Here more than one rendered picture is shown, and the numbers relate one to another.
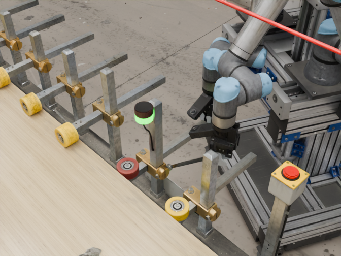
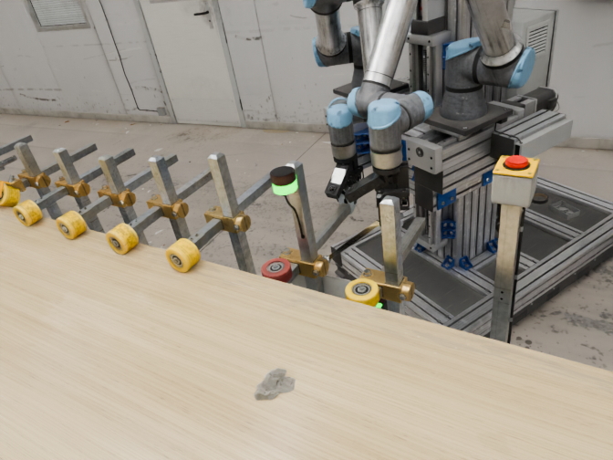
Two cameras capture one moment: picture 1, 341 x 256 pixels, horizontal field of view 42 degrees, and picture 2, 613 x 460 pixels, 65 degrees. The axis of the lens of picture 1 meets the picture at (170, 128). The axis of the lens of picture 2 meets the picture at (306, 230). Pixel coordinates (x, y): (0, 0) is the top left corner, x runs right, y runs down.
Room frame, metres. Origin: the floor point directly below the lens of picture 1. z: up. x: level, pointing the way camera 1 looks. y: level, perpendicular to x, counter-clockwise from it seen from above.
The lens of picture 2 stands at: (0.06, 0.23, 1.67)
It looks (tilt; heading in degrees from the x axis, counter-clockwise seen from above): 33 degrees down; 350
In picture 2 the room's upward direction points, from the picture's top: 10 degrees counter-clockwise
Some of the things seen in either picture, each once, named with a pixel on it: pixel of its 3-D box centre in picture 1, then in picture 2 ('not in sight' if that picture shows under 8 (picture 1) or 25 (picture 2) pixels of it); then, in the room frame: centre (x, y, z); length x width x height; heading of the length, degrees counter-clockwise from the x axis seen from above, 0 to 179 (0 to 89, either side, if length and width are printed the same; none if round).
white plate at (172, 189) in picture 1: (167, 185); (328, 287); (1.12, 0.01, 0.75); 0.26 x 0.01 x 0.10; 44
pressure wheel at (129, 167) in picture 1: (128, 174); (279, 281); (1.08, 0.15, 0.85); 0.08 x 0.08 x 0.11
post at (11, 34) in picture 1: (16, 56); (85, 205); (1.84, 0.75, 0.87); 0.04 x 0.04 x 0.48; 44
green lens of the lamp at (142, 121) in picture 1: (143, 115); (285, 184); (1.09, 0.09, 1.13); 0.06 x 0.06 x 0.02
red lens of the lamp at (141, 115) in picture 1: (143, 109); (283, 175); (1.09, 0.09, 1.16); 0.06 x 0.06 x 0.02
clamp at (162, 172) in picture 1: (151, 165); (304, 264); (1.13, 0.07, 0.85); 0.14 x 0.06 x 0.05; 44
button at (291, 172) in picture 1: (290, 172); (516, 163); (0.76, -0.30, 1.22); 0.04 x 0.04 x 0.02
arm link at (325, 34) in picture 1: (334, 38); (466, 61); (1.43, -0.61, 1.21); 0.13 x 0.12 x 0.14; 28
